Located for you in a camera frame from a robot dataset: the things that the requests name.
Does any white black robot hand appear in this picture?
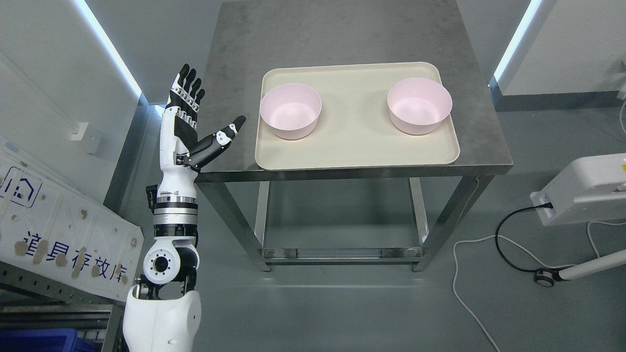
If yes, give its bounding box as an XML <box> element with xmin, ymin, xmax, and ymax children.
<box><xmin>159</xmin><ymin>63</ymin><xmax>246</xmax><ymax>173</ymax></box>

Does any pink bowl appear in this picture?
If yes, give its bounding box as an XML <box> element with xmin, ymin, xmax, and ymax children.
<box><xmin>259</xmin><ymin>83</ymin><xmax>322</xmax><ymax>140</ymax></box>
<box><xmin>387</xmin><ymin>78</ymin><xmax>452</xmax><ymax>135</ymax></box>

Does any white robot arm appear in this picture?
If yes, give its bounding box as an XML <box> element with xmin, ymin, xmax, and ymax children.
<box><xmin>123</xmin><ymin>165</ymin><xmax>201</xmax><ymax>352</ymax></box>

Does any white signboard with blue text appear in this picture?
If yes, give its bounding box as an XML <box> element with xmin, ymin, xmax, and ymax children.
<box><xmin>0</xmin><ymin>138</ymin><xmax>143</xmax><ymax>302</ymax></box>

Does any steel table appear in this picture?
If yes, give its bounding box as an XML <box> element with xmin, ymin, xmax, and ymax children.
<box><xmin>198</xmin><ymin>0</ymin><xmax>514</xmax><ymax>271</ymax></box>

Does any beige plastic tray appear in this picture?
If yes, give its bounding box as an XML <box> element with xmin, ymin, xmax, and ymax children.
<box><xmin>255</xmin><ymin>62</ymin><xmax>460</xmax><ymax>171</ymax></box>

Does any blue crate corner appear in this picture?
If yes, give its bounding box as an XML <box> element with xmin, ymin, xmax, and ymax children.
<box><xmin>0</xmin><ymin>329</ymin><xmax>84</xmax><ymax>352</ymax></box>

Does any white leg with caster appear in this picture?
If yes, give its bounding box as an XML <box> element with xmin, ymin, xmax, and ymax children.
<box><xmin>534</xmin><ymin>249</ymin><xmax>626</xmax><ymax>287</ymax></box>

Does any white machine base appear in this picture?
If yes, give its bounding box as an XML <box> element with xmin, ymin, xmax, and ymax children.
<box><xmin>530</xmin><ymin>153</ymin><xmax>626</xmax><ymax>226</ymax></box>

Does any white wall socket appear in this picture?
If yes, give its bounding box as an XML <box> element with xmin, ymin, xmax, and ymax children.
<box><xmin>70</xmin><ymin>122</ymin><xmax>91</xmax><ymax>142</ymax></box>

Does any metal rack frame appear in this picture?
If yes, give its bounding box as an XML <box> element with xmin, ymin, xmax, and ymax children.
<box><xmin>0</xmin><ymin>262</ymin><xmax>127</xmax><ymax>352</ymax></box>

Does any white cable on floor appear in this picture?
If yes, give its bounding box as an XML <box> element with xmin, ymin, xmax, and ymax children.
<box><xmin>452</xmin><ymin>176</ymin><xmax>575</xmax><ymax>352</ymax></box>

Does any black power cable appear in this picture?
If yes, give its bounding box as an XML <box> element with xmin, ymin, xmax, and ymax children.
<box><xmin>495</xmin><ymin>203</ymin><xmax>575</xmax><ymax>273</ymax></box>

